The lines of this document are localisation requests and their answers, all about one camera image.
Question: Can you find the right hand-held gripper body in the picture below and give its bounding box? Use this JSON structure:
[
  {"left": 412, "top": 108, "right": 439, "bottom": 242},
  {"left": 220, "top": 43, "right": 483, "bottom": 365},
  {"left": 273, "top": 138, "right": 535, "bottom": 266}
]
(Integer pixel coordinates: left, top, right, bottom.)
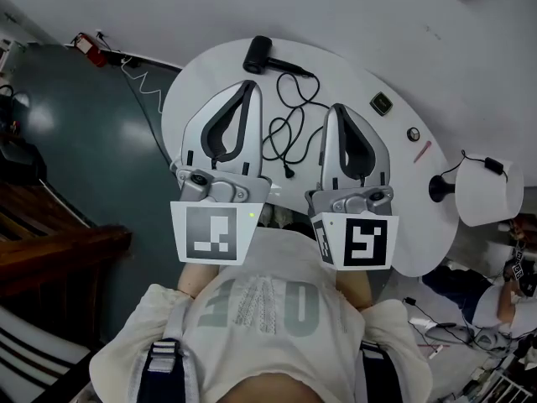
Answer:
[{"left": 305, "top": 185, "right": 400, "bottom": 271}]

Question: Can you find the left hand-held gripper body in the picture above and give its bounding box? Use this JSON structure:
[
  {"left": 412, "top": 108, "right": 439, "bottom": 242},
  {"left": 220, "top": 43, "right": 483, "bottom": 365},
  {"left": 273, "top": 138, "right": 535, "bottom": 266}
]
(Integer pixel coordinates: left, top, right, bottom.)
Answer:
[{"left": 170, "top": 167, "right": 273, "bottom": 266}]

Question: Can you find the black hair dryer with cable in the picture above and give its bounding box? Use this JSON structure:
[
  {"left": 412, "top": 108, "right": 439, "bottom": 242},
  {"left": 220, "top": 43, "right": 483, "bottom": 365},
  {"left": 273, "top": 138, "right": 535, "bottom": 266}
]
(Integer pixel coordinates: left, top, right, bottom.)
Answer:
[{"left": 242, "top": 34, "right": 332, "bottom": 181}]

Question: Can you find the person's left forearm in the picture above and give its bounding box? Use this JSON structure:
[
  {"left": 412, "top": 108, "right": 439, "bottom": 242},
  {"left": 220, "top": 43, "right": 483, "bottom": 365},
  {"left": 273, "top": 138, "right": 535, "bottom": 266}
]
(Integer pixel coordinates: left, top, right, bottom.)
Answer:
[{"left": 176, "top": 261, "right": 220, "bottom": 300}]

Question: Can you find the person's right forearm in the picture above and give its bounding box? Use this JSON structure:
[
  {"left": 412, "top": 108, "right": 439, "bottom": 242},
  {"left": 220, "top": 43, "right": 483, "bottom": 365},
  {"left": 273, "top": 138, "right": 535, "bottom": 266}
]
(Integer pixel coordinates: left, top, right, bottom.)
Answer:
[{"left": 334, "top": 268, "right": 374, "bottom": 311}]

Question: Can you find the small black square device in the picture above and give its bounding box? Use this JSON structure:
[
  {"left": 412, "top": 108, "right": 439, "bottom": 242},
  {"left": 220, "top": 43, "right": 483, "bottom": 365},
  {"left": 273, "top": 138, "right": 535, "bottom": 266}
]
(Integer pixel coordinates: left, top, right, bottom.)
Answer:
[{"left": 369, "top": 92, "right": 394, "bottom": 118}]

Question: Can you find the person's white printed shirt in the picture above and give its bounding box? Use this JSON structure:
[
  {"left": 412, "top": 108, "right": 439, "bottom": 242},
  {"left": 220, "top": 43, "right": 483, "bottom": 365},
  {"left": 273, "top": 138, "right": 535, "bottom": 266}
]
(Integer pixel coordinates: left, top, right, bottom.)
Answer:
[{"left": 88, "top": 226, "right": 434, "bottom": 403}]

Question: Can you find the white shade table lamp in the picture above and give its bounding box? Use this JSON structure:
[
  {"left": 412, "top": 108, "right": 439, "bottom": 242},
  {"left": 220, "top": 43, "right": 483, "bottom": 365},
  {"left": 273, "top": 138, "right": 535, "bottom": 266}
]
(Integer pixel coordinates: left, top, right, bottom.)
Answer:
[{"left": 428, "top": 153, "right": 525, "bottom": 228}]

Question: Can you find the red fire extinguisher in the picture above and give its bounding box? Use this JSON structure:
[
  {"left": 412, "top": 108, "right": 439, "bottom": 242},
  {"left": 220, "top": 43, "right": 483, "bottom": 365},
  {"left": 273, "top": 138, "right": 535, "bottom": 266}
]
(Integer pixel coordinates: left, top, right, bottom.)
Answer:
[{"left": 71, "top": 32, "right": 108, "bottom": 69}]

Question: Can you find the brown wooden furniture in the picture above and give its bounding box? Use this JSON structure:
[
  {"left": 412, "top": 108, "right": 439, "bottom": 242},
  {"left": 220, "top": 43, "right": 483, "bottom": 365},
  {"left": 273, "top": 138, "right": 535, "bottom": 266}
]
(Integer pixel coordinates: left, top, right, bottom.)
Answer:
[{"left": 0, "top": 177, "right": 133, "bottom": 343}]

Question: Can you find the black bag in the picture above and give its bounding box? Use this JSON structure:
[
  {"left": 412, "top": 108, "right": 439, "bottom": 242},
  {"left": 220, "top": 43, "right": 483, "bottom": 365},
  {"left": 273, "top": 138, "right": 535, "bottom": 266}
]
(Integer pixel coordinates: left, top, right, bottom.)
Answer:
[{"left": 0, "top": 83, "right": 48, "bottom": 186}]

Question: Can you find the white striped furniture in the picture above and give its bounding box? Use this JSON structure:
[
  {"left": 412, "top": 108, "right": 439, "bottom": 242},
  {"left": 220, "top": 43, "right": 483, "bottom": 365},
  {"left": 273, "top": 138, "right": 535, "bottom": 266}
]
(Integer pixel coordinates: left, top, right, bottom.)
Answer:
[{"left": 0, "top": 303, "right": 94, "bottom": 403}]

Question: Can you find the black floor cable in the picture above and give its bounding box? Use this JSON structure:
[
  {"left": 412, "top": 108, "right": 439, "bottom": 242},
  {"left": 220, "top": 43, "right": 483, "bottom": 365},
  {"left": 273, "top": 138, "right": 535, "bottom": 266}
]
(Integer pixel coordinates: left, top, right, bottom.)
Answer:
[{"left": 100, "top": 35, "right": 175, "bottom": 168}]

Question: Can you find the white zigzag cable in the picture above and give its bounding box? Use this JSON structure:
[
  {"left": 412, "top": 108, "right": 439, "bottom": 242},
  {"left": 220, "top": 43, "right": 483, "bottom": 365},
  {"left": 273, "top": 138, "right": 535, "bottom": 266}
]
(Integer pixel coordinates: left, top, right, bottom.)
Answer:
[{"left": 120, "top": 56, "right": 165, "bottom": 115}]

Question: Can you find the black cable with adapter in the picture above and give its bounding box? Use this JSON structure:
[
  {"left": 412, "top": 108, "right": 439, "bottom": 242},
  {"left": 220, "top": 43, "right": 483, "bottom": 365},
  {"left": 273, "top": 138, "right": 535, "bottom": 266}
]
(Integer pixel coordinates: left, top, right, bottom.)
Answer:
[{"left": 402, "top": 296, "right": 477, "bottom": 348}]

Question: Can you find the black lamp cable with switch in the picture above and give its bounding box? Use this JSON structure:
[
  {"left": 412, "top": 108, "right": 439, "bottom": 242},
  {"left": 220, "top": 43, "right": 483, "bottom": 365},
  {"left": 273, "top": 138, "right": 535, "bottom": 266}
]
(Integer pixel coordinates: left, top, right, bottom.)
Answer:
[{"left": 441, "top": 149, "right": 509, "bottom": 185}]

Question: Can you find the dark blue shoulder strap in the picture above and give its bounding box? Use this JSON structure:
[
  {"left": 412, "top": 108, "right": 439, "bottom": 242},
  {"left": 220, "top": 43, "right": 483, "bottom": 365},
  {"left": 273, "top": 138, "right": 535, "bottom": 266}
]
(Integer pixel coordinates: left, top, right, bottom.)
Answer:
[
  {"left": 137, "top": 337, "right": 188, "bottom": 403},
  {"left": 359, "top": 339, "right": 400, "bottom": 403}
]

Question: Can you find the white wire rack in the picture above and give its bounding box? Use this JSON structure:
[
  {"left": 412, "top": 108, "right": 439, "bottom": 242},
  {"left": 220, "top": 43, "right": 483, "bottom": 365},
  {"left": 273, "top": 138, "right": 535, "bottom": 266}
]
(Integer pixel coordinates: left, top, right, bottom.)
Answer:
[{"left": 460, "top": 366, "right": 534, "bottom": 403}]

